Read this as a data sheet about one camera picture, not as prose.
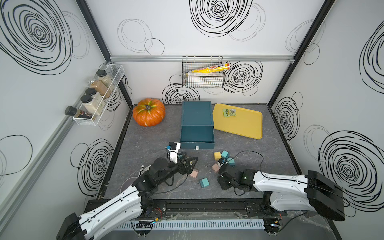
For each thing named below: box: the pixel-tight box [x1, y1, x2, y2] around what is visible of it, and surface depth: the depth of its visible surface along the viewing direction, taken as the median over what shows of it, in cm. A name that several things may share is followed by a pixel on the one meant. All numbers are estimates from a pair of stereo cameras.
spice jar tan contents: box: [96, 69, 114, 89], surface depth 77 cm
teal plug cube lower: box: [199, 178, 210, 188], surface depth 82 cm
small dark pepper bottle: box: [64, 105, 93, 119], surface depth 62 cm
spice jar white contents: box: [91, 91, 104, 107], surface depth 70 cm
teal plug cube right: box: [227, 158, 236, 166], surface depth 89 cm
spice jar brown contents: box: [89, 80, 112, 99], surface depth 74 cm
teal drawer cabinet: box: [180, 101, 215, 150], surface depth 88 cm
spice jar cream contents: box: [82, 99, 100, 116], surface depth 67 cm
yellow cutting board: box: [212, 103, 263, 140], surface depth 114 cm
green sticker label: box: [222, 108, 237, 118], surface depth 118 cm
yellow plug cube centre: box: [214, 152, 222, 161], surface depth 93 cm
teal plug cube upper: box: [221, 150, 230, 160], surface depth 93 cm
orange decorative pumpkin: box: [133, 98, 165, 127], surface depth 103 cm
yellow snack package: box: [185, 63, 231, 74], surface depth 89 cm
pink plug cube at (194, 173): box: [189, 168, 199, 179], surface depth 85 cm
